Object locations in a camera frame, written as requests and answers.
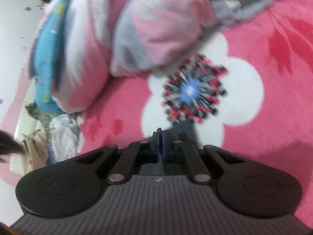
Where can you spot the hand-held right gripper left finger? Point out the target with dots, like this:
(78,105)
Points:
(155,140)

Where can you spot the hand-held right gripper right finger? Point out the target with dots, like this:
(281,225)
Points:
(164,145)

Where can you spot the dark grey garment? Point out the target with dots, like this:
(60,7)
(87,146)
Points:
(149,169)

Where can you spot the white shirt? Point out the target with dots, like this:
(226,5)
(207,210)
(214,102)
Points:
(64,134)

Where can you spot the light blue garment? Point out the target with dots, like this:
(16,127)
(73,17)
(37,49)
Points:
(50,158)

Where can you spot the pink floral blanket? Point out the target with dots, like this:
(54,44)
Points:
(256,90)

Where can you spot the pink and blue quilt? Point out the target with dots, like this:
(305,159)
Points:
(122,36)

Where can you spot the green patterned cloth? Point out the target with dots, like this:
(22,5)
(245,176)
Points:
(39,113)

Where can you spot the dark hair strand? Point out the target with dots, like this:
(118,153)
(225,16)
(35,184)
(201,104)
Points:
(8,146)

